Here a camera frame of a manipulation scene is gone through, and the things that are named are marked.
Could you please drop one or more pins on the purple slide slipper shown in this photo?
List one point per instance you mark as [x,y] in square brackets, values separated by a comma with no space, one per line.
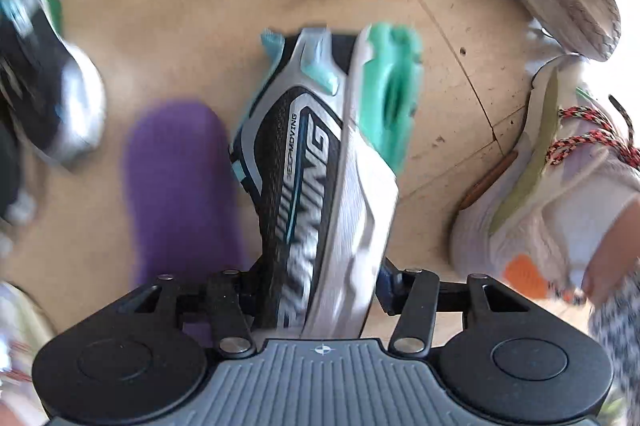
[180,193]

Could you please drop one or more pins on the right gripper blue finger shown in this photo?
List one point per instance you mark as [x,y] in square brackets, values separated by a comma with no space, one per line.
[390,288]

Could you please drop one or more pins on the black teal running sneaker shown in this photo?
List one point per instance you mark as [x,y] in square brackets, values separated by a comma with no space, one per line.
[319,151]

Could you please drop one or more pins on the worn white sneaker red laces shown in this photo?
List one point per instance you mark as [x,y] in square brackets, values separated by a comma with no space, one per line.
[537,219]

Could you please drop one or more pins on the houndstooth trouser leg right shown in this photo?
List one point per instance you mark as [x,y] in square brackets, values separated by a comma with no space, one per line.
[615,325]

